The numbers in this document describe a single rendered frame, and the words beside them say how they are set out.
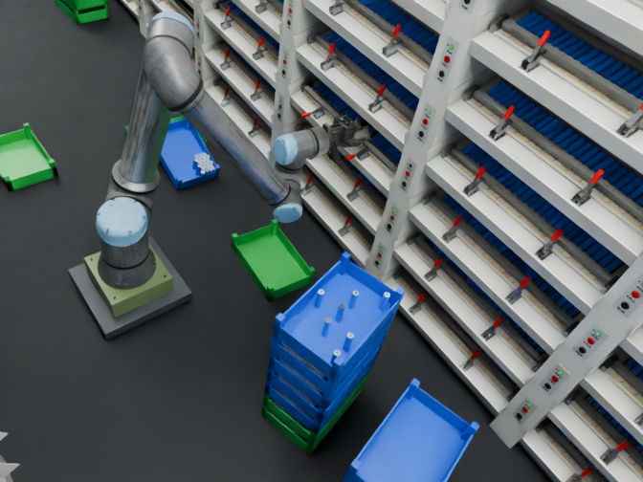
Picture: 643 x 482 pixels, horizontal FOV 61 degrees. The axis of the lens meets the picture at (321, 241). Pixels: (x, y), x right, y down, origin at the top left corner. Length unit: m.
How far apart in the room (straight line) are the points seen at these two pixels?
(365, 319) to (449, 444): 0.39
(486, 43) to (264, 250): 1.20
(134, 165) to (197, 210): 0.63
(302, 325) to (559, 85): 0.84
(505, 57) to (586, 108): 0.23
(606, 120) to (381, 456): 0.95
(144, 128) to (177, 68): 0.32
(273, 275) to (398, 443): 0.90
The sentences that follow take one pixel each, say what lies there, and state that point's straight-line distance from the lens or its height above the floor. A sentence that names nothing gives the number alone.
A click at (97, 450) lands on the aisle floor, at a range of 1.83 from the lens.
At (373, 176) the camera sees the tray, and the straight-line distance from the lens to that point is 1.87.
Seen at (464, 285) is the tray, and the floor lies 0.34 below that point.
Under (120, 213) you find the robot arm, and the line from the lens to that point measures 1.79.
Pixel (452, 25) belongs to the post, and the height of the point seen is 1.08.
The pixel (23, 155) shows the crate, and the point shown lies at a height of 0.00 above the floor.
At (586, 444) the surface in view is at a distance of 1.78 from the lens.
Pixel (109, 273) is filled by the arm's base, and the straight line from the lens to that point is 1.92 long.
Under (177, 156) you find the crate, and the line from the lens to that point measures 2.54.
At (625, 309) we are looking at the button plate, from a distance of 1.44.
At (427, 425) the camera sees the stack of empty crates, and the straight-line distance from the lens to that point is 1.56.
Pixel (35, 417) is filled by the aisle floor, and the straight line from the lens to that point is 1.92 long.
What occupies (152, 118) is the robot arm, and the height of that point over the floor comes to 0.71.
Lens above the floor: 1.68
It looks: 47 degrees down
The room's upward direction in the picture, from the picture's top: 12 degrees clockwise
